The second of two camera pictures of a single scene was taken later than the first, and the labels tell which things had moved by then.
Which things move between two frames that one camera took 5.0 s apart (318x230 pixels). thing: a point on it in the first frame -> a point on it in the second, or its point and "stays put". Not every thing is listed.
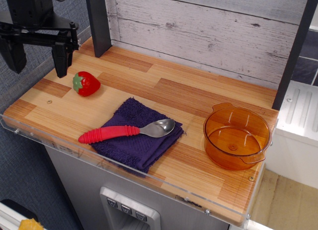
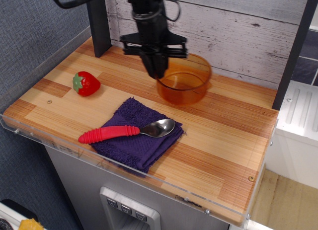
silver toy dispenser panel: [121, 212] stays put
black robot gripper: [34, 21] -> [154, 41]
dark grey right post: [304, 24] stays put
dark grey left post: [97, 13] stays put
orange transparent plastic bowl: [234, 138] -> [186, 81]
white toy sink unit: [293, 154] stays put
